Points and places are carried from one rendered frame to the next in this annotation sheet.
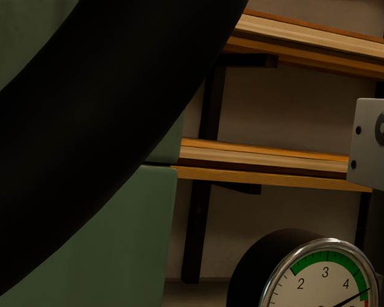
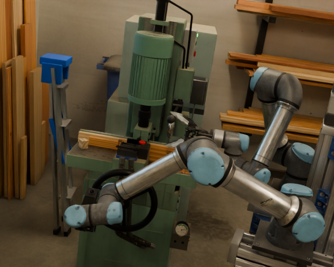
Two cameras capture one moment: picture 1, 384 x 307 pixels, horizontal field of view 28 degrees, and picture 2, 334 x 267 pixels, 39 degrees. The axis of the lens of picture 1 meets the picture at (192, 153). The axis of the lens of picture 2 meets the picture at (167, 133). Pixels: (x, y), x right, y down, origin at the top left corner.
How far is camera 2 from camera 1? 192 cm
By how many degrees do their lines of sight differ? 35
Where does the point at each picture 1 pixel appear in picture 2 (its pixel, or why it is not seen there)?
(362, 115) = not seen: hidden behind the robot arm
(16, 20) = (159, 198)
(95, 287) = (166, 221)
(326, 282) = (182, 227)
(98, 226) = (166, 215)
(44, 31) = (161, 199)
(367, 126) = not seen: hidden behind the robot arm
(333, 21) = not seen: outside the picture
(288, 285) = (177, 227)
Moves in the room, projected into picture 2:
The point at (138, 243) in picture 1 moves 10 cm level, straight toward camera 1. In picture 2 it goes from (170, 217) to (159, 225)
